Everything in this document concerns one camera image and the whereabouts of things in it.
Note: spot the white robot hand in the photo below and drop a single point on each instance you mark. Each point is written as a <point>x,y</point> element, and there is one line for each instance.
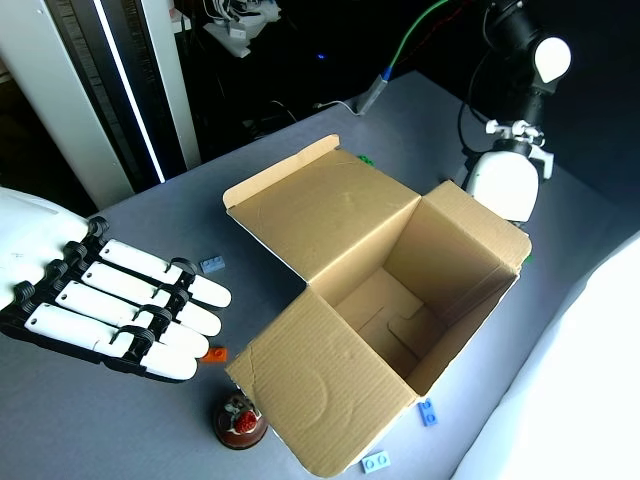
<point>505,185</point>
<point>30,250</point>

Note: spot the brown cardboard box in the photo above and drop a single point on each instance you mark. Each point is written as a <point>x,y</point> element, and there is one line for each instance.
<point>310,210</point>

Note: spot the dark object with red top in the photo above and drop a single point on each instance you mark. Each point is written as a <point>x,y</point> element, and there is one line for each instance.
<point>240,425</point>

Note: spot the white light strip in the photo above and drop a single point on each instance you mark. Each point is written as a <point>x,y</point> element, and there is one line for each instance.
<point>130,95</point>

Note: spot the dull blue toy brick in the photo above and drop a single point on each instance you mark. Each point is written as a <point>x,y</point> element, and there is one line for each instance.
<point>214,265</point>

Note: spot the grey table cloth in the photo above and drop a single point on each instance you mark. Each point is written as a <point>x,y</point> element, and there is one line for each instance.
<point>125,415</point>

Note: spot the small orange toy brick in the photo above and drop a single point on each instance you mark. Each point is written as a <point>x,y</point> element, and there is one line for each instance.
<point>216,356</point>

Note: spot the bright white backdrop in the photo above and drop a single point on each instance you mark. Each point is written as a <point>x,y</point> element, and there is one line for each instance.
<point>575,400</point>

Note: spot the white plastic device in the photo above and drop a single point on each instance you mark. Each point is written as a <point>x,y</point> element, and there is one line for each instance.
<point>235,35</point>

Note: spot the light blue toy brick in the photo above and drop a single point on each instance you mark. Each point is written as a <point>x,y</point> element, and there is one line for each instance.
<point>375,462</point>

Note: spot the wide white frame post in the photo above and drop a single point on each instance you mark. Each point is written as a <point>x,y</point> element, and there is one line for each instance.
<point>50,90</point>

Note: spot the narrow white frame post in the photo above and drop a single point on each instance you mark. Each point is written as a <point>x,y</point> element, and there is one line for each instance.
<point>170,75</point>

